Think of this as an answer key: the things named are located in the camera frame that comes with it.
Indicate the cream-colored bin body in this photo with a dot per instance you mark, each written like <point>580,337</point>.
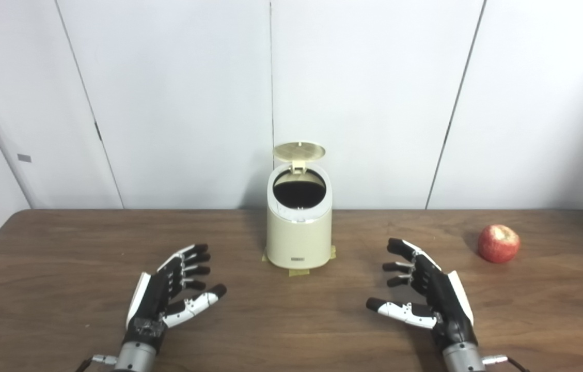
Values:
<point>299,240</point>

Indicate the round cream bin lid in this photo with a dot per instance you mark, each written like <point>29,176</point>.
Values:
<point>299,151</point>

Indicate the grey wall label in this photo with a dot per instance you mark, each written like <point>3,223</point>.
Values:
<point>24,158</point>

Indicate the red apple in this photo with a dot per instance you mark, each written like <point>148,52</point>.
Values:
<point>499,244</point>

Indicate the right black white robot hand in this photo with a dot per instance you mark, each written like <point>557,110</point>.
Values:
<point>446,305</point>

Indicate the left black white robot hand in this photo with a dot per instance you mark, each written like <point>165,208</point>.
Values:
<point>154,305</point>

